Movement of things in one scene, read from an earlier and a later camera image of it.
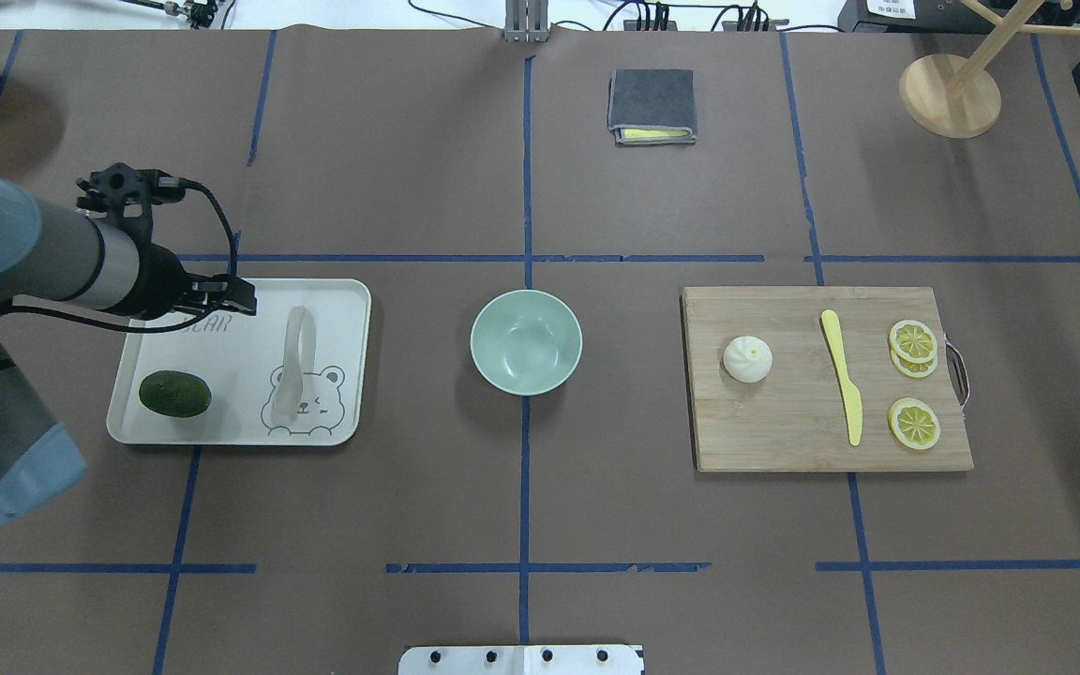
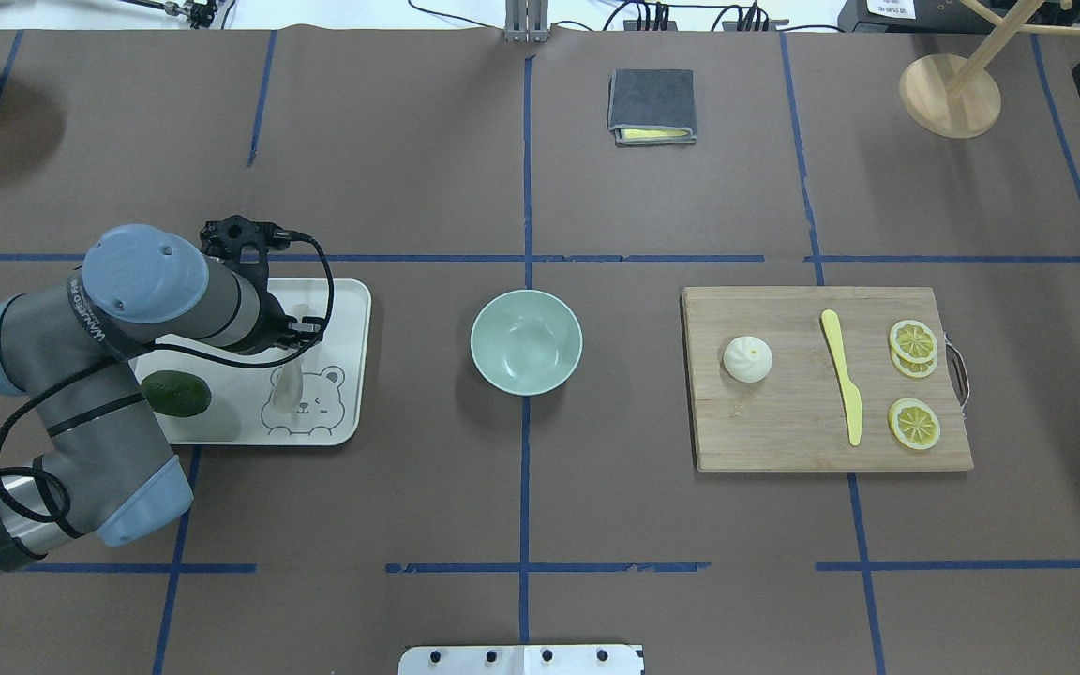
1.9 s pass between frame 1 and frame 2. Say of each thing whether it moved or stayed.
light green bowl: stayed
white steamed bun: stayed
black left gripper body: moved
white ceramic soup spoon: stayed
